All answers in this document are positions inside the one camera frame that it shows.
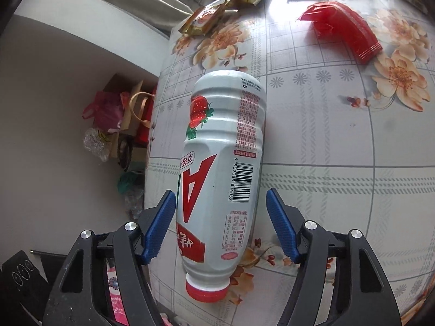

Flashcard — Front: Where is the pink plastic bag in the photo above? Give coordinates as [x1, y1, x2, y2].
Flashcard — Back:
[82, 91, 124, 133]

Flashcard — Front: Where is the red plastic wrapper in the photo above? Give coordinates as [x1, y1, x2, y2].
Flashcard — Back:
[299, 1, 383, 64]

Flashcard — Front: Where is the red gift bag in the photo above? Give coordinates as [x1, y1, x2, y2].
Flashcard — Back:
[120, 80, 156, 147]

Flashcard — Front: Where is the white strawberry milk bottle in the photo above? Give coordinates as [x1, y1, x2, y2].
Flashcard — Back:
[176, 70, 266, 302]

